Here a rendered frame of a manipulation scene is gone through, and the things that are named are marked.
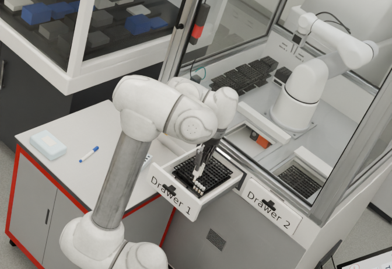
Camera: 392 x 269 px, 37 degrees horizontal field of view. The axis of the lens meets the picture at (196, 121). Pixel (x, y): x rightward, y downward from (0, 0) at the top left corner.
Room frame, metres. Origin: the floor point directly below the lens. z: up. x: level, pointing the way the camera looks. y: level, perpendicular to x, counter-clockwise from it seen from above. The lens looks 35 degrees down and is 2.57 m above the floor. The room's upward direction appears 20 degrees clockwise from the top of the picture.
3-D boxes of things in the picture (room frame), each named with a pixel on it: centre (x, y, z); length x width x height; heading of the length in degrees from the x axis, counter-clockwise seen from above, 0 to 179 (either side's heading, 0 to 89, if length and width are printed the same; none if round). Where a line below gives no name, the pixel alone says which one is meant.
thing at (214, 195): (2.02, -0.11, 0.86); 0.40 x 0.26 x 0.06; 151
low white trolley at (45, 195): (2.05, 0.34, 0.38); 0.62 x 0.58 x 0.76; 61
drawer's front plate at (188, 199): (1.84, -0.01, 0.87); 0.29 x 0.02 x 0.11; 61
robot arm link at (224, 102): (1.92, -0.07, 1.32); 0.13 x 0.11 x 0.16; 82
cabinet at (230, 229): (2.52, -0.44, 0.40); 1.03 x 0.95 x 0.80; 61
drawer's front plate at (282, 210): (1.97, -0.44, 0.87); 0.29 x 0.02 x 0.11; 61
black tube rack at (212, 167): (2.01, -0.11, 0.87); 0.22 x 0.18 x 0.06; 151
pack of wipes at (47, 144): (1.94, 0.59, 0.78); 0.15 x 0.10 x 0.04; 64
